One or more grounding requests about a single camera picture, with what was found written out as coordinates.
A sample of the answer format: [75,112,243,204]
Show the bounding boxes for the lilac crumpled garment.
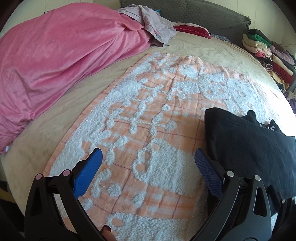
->
[117,4,177,47]

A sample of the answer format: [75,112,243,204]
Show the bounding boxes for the basket of purple clothes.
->
[285,90,296,114]

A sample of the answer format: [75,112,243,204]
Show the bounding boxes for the stack of folded clothes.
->
[242,29,295,91]

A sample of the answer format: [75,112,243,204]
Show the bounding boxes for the black sweater orange cuffs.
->
[204,108,295,199]

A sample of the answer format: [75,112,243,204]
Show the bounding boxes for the orange white plaid blanket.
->
[44,53,295,240]

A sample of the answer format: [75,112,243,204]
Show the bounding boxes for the person's left hand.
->
[101,225,116,241]

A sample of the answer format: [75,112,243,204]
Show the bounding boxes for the pink blanket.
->
[1,3,151,153]

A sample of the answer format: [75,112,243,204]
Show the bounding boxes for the beige bed sheet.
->
[1,33,278,212]

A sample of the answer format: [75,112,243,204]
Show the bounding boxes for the dark grey headboard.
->
[120,0,251,48]

